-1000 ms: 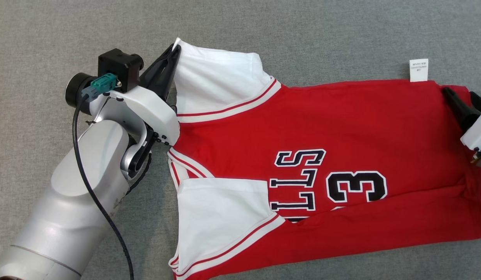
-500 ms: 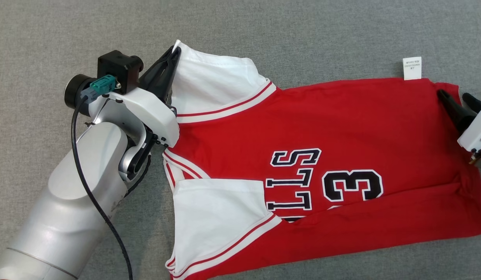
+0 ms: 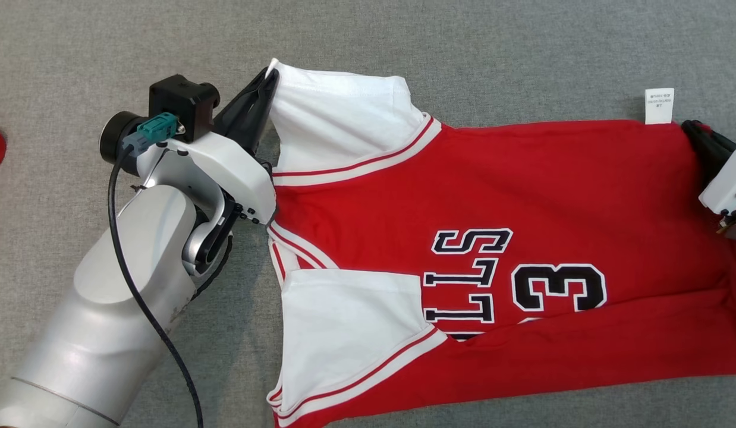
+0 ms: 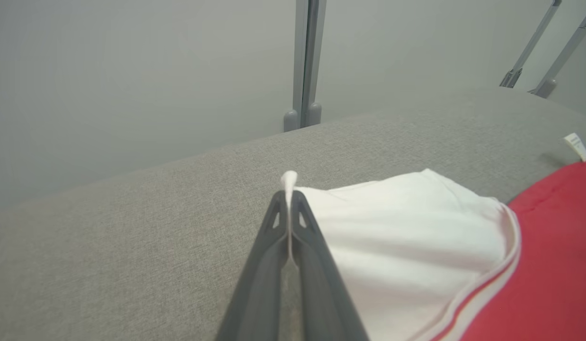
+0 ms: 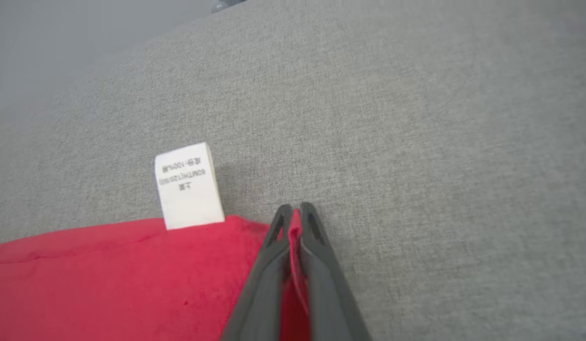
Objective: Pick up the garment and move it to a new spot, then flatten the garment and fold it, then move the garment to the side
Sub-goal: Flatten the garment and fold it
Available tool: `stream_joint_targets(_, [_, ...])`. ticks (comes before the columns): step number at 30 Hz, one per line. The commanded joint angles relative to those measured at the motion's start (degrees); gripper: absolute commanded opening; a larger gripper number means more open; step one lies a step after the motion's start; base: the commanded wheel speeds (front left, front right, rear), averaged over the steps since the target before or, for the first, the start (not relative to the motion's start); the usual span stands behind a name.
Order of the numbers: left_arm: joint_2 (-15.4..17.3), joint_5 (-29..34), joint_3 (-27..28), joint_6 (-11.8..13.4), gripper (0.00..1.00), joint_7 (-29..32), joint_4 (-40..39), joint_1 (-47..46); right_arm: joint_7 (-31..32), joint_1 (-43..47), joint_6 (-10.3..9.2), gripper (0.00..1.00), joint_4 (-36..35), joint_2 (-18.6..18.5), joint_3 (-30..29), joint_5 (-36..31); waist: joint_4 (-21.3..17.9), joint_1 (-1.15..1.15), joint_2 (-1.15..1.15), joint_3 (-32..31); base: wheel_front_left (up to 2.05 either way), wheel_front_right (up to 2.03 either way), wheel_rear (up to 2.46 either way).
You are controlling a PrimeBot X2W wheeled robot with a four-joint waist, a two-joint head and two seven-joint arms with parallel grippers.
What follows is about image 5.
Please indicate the grey fabric sofa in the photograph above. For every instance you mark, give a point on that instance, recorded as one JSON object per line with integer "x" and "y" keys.
{"x": 416, "y": 142}

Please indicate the red Bulls jersey shirt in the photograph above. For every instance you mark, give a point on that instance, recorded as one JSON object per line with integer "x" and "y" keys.
{"x": 108, "y": 284}

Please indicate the grey partition post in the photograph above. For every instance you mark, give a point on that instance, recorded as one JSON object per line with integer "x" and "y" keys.
{"x": 226, "y": 4}

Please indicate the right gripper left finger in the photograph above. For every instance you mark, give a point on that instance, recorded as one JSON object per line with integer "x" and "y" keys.
{"x": 262, "y": 293}

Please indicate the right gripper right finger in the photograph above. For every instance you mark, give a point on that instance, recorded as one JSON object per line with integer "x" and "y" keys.
{"x": 328, "y": 293}

